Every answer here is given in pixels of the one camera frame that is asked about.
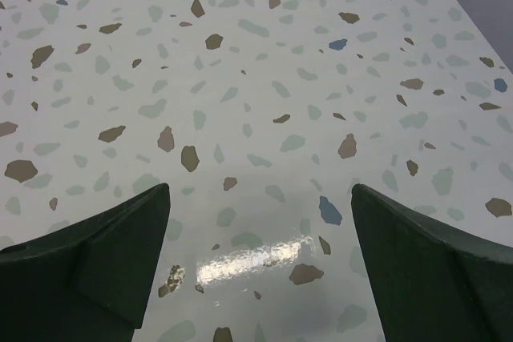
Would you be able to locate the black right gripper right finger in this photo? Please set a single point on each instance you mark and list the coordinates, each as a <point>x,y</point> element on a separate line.
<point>431,281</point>

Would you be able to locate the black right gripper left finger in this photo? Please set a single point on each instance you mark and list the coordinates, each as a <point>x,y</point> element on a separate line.
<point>90,281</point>

